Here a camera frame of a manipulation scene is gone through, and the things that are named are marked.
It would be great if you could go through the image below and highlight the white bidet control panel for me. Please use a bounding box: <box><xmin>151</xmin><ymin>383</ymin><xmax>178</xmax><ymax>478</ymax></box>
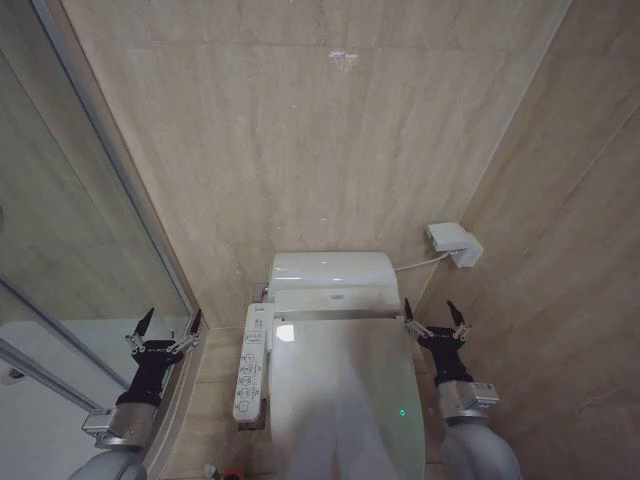
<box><xmin>231</xmin><ymin>301</ymin><xmax>276</xmax><ymax>432</ymax></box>

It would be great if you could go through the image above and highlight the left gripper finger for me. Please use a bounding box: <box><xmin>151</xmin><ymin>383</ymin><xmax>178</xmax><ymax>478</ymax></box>
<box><xmin>167</xmin><ymin>308</ymin><xmax>203</xmax><ymax>354</ymax></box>
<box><xmin>124</xmin><ymin>307</ymin><xmax>155</xmax><ymax>352</ymax></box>

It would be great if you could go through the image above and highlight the glass shower door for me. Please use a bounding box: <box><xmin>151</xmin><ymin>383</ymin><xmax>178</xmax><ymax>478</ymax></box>
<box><xmin>0</xmin><ymin>49</ymin><xmax>197</xmax><ymax>401</ymax></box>

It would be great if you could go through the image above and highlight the white toilet lid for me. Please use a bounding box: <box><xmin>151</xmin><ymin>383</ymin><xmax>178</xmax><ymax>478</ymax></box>
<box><xmin>269</xmin><ymin>314</ymin><xmax>427</xmax><ymax>480</ymax></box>

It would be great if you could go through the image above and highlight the white toilet tank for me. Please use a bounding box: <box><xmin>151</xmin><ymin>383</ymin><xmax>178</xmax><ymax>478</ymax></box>
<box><xmin>269</xmin><ymin>250</ymin><xmax>397</xmax><ymax>302</ymax></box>

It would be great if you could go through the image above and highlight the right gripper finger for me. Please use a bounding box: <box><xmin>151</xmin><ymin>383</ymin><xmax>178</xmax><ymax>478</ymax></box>
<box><xmin>446</xmin><ymin>299</ymin><xmax>473</xmax><ymax>342</ymax></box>
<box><xmin>403</xmin><ymin>297</ymin><xmax>427</xmax><ymax>338</ymax></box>

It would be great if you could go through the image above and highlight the silver shower door frame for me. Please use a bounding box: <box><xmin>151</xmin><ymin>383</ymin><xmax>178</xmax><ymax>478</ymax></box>
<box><xmin>0</xmin><ymin>0</ymin><xmax>204</xmax><ymax>436</ymax></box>

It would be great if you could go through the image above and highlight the white wall outlet box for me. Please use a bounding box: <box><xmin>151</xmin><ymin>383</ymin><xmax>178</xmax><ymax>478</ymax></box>
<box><xmin>425</xmin><ymin>220</ymin><xmax>485</xmax><ymax>270</ymax></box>

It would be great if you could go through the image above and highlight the white power cable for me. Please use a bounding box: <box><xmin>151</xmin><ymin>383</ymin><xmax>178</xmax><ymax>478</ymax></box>
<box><xmin>394</xmin><ymin>250</ymin><xmax>452</xmax><ymax>273</ymax></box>

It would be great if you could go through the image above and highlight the white bidet seat housing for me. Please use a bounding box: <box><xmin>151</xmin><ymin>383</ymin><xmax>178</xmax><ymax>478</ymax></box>
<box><xmin>273</xmin><ymin>285</ymin><xmax>408</xmax><ymax>322</ymax></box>

